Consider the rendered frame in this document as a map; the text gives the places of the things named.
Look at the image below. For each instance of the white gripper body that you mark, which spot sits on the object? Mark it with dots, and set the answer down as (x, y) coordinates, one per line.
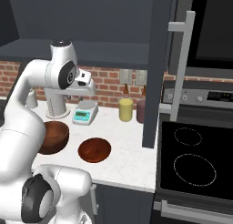
(88, 89)

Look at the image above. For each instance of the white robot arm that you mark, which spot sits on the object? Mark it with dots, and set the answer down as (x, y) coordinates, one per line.
(18, 133)

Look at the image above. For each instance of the large brown wooden bowl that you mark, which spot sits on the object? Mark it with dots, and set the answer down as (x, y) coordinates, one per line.
(56, 138)

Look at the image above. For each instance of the small brown wooden bowl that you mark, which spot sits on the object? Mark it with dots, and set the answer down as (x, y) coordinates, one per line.
(94, 150)

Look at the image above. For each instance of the dark blue open cabinet door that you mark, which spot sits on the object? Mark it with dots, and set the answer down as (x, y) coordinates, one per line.
(157, 66)

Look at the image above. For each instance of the dark blue base cabinet door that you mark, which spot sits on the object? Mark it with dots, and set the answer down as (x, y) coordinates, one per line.
(124, 205)

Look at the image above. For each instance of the white and teal kitchen scale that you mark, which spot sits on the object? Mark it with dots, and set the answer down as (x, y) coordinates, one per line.
(85, 112)

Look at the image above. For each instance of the yellow squeeze bottle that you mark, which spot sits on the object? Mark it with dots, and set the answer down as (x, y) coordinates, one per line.
(125, 109)

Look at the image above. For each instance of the dark red squeeze bottle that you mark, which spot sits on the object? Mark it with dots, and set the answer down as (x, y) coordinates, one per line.
(140, 112)

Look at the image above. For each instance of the small white shaker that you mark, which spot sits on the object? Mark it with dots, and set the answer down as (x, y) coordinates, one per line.
(31, 98)

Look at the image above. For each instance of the silver range knob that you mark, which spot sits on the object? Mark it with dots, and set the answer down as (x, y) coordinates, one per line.
(170, 96)
(184, 97)
(199, 98)

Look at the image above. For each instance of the steel oven range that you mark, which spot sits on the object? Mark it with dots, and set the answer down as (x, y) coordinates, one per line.
(194, 106)

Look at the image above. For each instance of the black glass hob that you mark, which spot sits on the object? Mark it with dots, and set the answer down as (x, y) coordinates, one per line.
(197, 160)

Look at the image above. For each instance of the black microwave oven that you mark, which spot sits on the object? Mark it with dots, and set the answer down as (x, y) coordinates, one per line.
(212, 30)

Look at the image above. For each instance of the grey wall outlet plate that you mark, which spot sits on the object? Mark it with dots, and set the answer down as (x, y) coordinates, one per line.
(125, 76)
(140, 78)

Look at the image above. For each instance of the dark blue open wall cabinet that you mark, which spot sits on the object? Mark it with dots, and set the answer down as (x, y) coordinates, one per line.
(100, 24)

